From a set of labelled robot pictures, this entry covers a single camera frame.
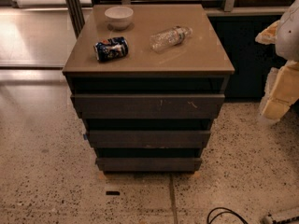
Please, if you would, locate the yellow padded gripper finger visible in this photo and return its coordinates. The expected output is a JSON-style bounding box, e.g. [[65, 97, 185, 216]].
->
[[260, 61, 299, 120]]

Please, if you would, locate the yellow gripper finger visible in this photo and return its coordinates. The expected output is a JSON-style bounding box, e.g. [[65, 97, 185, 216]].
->
[[255, 21, 279, 45]]

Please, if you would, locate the drawer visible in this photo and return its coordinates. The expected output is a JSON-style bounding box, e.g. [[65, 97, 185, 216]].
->
[[71, 94, 224, 119], [96, 158, 202, 172], [87, 130, 210, 148]]

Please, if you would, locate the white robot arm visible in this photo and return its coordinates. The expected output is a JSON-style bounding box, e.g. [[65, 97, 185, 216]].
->
[[255, 0, 299, 125]]

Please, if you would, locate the brown drawer cabinet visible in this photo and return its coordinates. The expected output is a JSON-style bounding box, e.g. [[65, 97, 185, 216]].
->
[[63, 5, 234, 159]]

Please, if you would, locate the clear plastic bottle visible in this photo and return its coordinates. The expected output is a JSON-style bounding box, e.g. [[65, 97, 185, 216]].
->
[[149, 26, 192, 52]]

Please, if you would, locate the grey power strip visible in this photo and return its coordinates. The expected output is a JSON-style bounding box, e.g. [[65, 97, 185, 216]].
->
[[262, 207, 299, 224]]

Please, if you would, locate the white bowl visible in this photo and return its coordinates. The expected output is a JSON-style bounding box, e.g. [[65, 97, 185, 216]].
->
[[105, 7, 134, 30]]

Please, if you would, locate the blue crushed soda can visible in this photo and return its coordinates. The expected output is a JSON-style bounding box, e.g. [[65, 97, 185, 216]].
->
[[93, 36, 129, 62]]

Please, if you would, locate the black floor tape mark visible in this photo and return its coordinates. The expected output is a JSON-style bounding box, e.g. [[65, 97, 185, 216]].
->
[[106, 190, 120, 196]]

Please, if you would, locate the black cable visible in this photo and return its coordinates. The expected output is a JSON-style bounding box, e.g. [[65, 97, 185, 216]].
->
[[206, 206, 249, 224]]

